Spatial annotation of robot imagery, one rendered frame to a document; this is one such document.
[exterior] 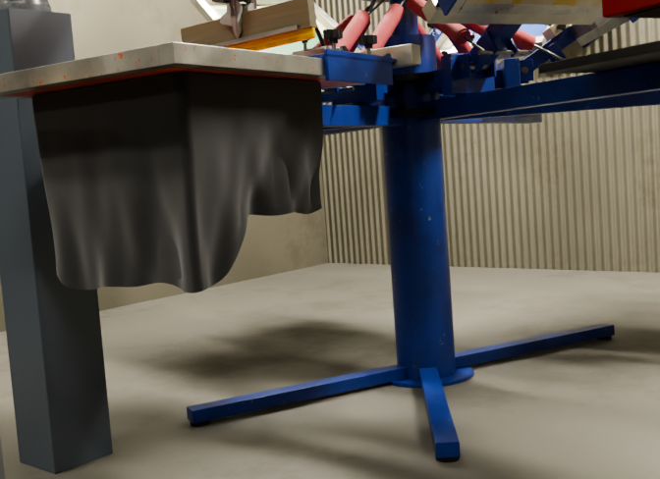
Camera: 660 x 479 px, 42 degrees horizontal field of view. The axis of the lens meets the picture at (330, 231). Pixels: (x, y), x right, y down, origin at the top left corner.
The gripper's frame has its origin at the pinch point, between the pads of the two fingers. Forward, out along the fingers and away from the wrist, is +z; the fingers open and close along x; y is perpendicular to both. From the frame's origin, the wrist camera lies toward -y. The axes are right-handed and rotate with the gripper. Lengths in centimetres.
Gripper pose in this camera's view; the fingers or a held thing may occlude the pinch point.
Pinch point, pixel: (245, 33)
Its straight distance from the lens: 221.1
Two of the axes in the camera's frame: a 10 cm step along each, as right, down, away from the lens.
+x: -5.4, 1.1, -8.3
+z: 0.7, 9.9, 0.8
